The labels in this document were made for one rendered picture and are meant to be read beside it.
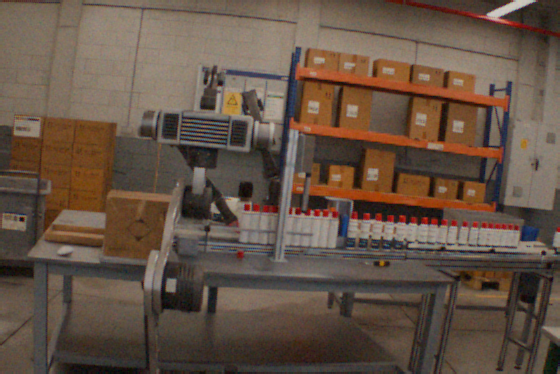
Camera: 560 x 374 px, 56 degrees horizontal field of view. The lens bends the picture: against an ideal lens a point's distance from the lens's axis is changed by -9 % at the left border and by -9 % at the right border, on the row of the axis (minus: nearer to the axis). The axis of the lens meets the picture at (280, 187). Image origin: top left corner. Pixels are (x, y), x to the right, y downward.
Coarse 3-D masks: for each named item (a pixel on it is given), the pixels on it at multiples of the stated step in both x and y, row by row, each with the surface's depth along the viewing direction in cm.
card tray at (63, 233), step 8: (56, 224) 290; (64, 224) 291; (48, 232) 274; (56, 232) 286; (64, 232) 289; (72, 232) 291; (80, 232) 293; (88, 232) 295; (96, 232) 296; (104, 232) 297; (48, 240) 266; (56, 240) 267; (64, 240) 268; (72, 240) 269; (80, 240) 270; (88, 240) 271; (96, 240) 272
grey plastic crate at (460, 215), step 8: (448, 208) 477; (448, 216) 465; (456, 216) 449; (464, 216) 438; (472, 216) 439; (480, 216) 440; (488, 216) 482; (496, 216) 483; (504, 216) 479; (448, 224) 463; (456, 224) 447; (480, 224) 441; (488, 224) 442; (512, 224) 445; (520, 224) 445; (448, 232) 462; (520, 232) 446
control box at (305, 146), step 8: (304, 136) 286; (312, 136) 295; (304, 144) 286; (312, 144) 298; (296, 152) 288; (304, 152) 287; (312, 152) 300; (296, 160) 288; (304, 160) 289; (312, 160) 301; (296, 168) 288; (304, 168) 291
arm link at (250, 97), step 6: (252, 90) 290; (246, 96) 288; (252, 96) 287; (246, 102) 288; (252, 102) 284; (258, 102) 295; (246, 108) 296; (252, 108) 280; (258, 108) 280; (252, 114) 278; (258, 114) 277; (258, 120) 273
